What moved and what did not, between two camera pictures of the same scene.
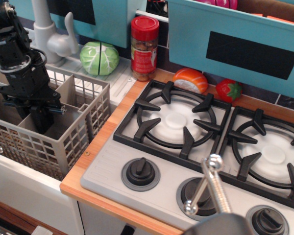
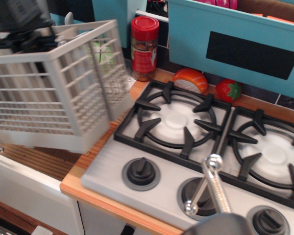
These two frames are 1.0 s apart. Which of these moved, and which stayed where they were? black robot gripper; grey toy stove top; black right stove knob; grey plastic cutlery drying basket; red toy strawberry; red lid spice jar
Moved: black robot gripper; grey plastic cutlery drying basket
Stayed: red lid spice jar; black right stove knob; grey toy stove top; red toy strawberry
